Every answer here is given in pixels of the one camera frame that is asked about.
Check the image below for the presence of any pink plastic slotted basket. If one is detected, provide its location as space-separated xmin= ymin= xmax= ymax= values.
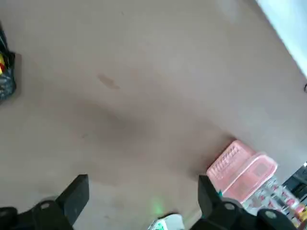
xmin=206 ymin=140 xmax=279 ymax=208

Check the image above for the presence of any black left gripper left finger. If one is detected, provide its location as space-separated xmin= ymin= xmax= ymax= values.
xmin=0 ymin=174 xmax=90 ymax=230

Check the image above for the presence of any black plastic bag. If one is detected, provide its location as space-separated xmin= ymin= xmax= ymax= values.
xmin=0 ymin=23 xmax=17 ymax=105

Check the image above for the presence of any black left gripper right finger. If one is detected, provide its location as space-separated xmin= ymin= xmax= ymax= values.
xmin=189 ymin=175 xmax=300 ymax=230

